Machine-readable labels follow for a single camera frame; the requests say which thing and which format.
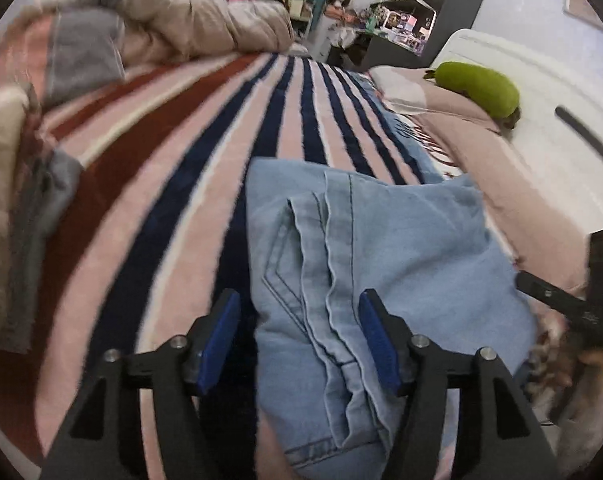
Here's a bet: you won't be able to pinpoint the beige duvet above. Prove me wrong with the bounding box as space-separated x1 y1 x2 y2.
82 0 296 63

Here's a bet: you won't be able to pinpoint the pink and white pillow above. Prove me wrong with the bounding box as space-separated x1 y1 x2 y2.
369 65 487 122

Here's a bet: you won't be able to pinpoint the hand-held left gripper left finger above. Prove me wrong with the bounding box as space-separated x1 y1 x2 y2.
39 288 242 480

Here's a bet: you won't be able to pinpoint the light blue denim pants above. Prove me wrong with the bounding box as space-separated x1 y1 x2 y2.
246 157 539 480

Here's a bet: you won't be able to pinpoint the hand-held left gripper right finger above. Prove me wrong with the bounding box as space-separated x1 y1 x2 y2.
358 288 557 480

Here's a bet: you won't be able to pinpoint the white bed headboard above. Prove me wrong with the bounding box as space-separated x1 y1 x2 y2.
434 29 603 241

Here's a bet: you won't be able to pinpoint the grey pillow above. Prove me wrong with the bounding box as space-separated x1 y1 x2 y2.
44 10 126 107

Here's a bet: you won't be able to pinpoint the green plush pillow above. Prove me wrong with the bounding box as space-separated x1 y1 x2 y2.
423 61 522 122

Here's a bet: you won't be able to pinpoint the pink quilted pillow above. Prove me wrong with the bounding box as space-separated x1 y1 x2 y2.
416 107 599 293

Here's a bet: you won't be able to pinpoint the cream fluffy blanket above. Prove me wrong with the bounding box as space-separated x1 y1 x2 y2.
0 82 40 356

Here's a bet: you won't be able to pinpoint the striped bed blanket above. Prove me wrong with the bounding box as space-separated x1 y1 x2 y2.
0 10 462 480

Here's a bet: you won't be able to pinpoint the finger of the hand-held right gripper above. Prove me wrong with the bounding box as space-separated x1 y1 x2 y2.
515 271 591 324

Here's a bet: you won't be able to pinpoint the grey cloth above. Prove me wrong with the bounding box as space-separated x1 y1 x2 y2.
4 150 85 356

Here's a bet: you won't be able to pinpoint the framed wall picture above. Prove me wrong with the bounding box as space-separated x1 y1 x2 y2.
563 0 603 32

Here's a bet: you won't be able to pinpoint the dark desk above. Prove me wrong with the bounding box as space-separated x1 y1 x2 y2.
326 15 435 70

